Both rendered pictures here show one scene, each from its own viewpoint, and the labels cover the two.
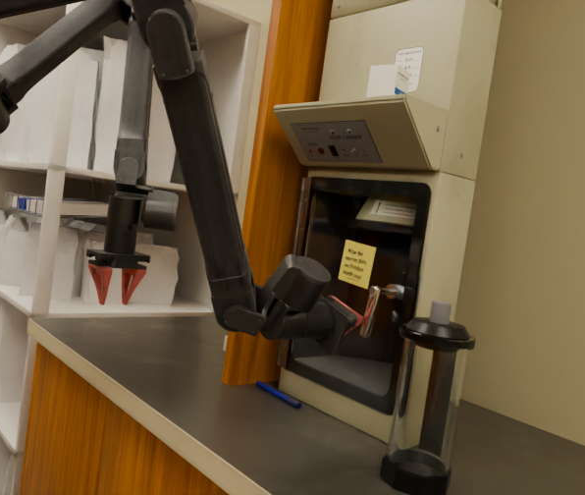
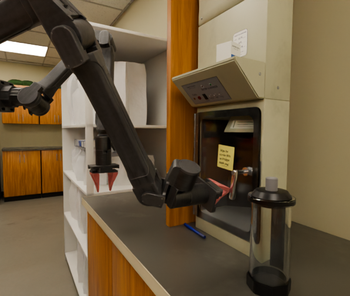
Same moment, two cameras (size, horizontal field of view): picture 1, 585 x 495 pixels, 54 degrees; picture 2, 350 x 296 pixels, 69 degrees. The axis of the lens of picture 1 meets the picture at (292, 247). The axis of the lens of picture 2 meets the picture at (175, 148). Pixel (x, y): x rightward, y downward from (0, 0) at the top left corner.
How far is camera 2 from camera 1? 0.23 m
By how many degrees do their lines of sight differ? 11
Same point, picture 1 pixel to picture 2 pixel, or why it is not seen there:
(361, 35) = (214, 31)
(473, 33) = (275, 14)
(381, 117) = (224, 72)
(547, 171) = (337, 89)
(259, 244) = (176, 151)
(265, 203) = (176, 130)
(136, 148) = not seen: hidden behind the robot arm
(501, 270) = (316, 150)
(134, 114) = not seen: hidden behind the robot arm
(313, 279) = (188, 172)
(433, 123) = (256, 70)
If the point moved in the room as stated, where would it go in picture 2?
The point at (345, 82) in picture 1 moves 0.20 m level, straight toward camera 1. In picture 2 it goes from (209, 59) to (202, 39)
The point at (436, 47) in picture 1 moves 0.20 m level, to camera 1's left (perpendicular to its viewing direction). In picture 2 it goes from (254, 27) to (185, 31)
